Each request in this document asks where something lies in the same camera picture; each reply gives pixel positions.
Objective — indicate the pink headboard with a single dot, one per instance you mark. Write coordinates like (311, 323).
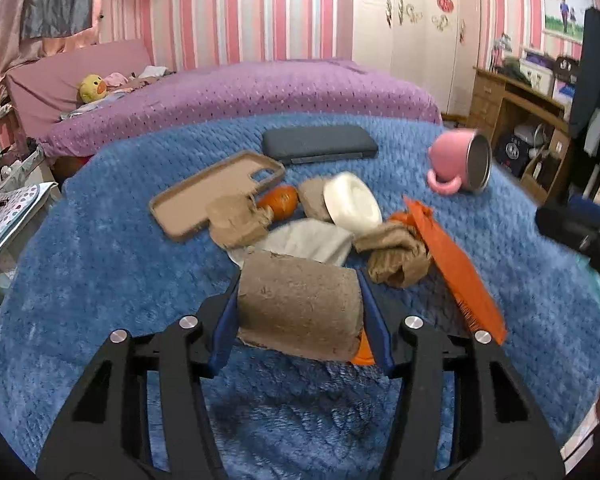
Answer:
(50, 85)

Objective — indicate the orange peel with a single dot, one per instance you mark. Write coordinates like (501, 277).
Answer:
(280, 200)
(364, 351)

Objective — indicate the wall poster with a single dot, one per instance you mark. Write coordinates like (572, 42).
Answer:
(567, 17)

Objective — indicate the dark grey flat case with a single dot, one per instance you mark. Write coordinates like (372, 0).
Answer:
(320, 144)

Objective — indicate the white storage box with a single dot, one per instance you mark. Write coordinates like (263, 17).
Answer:
(537, 72)

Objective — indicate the brown paper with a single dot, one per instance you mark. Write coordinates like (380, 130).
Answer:
(395, 255)
(237, 222)

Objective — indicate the brown phone case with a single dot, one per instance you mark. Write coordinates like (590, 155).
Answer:
(215, 195)

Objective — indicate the polka-dot cloth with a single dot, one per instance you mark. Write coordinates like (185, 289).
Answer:
(10, 215)

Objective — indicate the pink metal-lined cup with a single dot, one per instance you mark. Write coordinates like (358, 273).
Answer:
(455, 165)

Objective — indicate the purple bedspread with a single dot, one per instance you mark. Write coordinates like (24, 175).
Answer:
(260, 90)

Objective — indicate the blue fleece blanket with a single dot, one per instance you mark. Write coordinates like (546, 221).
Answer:
(105, 280)

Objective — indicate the black bag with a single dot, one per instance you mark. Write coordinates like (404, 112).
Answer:
(511, 151)

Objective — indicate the orange plastic comb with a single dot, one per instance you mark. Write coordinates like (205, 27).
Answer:
(450, 270)

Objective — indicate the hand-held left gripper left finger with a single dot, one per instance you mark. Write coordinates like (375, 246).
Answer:
(225, 331)

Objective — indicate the dark hanging jacket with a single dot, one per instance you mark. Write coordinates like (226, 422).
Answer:
(597, 75)

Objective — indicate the white tissue paper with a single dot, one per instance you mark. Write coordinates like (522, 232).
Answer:
(305, 242)

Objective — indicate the pile of clothes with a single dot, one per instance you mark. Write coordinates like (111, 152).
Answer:
(140, 79)

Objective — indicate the yellow duck plush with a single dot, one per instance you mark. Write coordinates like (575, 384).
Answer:
(93, 89)

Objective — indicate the wooden desk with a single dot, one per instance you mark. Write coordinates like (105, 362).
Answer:
(490, 100)

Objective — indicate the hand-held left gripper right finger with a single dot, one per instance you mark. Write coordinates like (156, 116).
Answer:
(378, 331)

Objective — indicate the cream wardrobe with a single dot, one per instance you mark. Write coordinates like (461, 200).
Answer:
(420, 40)

